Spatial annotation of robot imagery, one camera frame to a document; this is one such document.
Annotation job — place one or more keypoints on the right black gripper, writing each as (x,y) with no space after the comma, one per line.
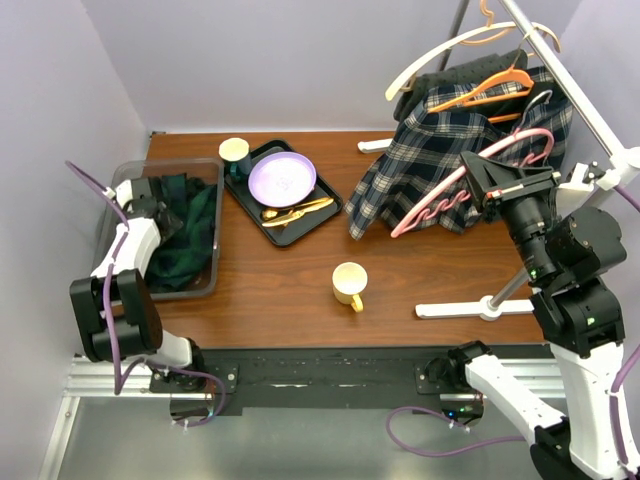
(493,181)

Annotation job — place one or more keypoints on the pink hanger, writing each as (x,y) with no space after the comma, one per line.
(424,210)

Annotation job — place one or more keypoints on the navy white plaid skirt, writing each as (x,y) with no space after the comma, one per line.
(426,149)

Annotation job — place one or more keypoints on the orange hanger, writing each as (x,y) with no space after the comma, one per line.
(481,95)

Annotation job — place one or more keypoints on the green plaid skirt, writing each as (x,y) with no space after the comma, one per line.
(181,259)

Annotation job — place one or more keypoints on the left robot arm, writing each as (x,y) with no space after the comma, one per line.
(117,320)

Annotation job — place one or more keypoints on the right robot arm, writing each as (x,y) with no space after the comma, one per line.
(580,318)

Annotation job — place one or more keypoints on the white wooden hanger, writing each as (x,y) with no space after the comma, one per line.
(403,79)

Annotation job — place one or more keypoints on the tan thin hanger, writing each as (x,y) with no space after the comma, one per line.
(502,32)

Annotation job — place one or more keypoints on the dark dotted garment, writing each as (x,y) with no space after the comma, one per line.
(474,71)

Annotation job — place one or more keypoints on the clothes rack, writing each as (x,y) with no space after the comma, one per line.
(624,169)

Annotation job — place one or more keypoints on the gold knife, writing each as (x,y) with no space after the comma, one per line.
(284,219)

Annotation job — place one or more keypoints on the yellow mug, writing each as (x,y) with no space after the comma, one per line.
(349,280)

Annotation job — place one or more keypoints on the purple plate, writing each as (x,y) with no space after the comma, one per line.
(282,179)

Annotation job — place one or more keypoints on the gold spoon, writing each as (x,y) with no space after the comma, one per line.
(271,213)

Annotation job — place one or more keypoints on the dark teal cup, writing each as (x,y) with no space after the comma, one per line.
(235,152)

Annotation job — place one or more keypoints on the clear plastic bin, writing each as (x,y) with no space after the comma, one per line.
(200,290)

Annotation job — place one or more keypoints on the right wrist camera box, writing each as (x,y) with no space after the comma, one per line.
(578,186)

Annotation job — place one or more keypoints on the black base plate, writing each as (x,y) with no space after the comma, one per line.
(335,378)

